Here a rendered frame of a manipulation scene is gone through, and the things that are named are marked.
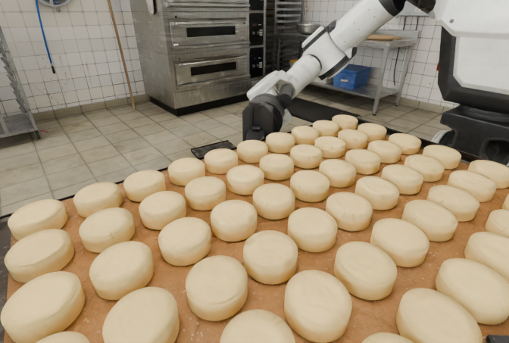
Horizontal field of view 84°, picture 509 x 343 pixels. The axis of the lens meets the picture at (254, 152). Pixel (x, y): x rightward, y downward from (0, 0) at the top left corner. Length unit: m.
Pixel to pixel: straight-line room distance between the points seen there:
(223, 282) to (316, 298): 0.07
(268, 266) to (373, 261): 0.09
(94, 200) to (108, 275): 0.12
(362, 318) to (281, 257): 0.08
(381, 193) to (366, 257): 0.11
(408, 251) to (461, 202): 0.12
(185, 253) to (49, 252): 0.12
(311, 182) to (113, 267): 0.23
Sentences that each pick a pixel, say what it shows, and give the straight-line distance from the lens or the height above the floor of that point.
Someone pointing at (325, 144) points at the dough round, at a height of 1.02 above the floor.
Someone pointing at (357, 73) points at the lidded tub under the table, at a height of 0.46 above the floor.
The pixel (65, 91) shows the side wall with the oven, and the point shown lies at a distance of 4.36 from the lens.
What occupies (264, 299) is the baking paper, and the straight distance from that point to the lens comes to 0.26.
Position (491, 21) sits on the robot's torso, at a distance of 0.68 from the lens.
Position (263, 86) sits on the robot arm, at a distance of 0.70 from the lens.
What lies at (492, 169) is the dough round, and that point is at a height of 1.02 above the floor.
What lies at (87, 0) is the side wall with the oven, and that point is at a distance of 4.35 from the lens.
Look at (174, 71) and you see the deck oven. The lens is 3.62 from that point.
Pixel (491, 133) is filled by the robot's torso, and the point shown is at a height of 0.99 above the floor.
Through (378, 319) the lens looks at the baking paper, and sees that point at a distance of 0.27.
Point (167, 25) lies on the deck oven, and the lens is 3.56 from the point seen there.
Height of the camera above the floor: 1.21
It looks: 26 degrees down
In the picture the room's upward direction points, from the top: straight up
